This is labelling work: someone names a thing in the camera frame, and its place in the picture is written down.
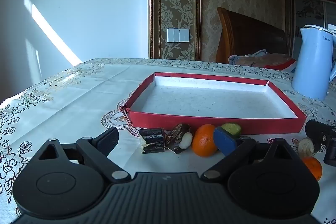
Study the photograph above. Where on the red cloth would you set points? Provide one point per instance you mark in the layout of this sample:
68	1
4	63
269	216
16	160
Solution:
282	65

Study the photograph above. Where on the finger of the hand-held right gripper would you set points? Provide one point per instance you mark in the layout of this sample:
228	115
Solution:
331	153
317	130

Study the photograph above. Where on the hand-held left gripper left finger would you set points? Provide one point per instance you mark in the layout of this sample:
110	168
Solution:
107	138

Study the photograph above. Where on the ornate gilded wall moulding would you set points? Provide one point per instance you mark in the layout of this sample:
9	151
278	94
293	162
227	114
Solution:
174	3

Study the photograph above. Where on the brown wooden headboard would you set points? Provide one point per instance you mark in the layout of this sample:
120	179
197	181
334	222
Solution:
249	35

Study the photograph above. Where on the white wall light switch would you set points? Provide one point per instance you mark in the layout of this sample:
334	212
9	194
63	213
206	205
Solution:
178	35

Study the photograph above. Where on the pink grey folded blanket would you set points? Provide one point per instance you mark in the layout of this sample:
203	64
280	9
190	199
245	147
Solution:
260	58

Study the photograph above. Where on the orange tangerine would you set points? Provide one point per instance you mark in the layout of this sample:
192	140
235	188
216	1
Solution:
313	167
203	141

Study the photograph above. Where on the white-tipped dark sugarcane piece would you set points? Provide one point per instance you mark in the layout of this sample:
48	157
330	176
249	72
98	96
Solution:
176	136

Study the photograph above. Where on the green cucumber piece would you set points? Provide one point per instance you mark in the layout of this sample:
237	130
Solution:
232	129

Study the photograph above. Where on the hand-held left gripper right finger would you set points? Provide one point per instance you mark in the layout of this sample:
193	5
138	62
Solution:
226	141

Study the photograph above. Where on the light blue electric kettle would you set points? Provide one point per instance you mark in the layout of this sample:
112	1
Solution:
312	64

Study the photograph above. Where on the glass sliding wardrobe door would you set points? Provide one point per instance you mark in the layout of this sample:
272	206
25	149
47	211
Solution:
309	11

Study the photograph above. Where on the shallow red cardboard box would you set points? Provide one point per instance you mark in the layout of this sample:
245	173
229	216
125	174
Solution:
210	103

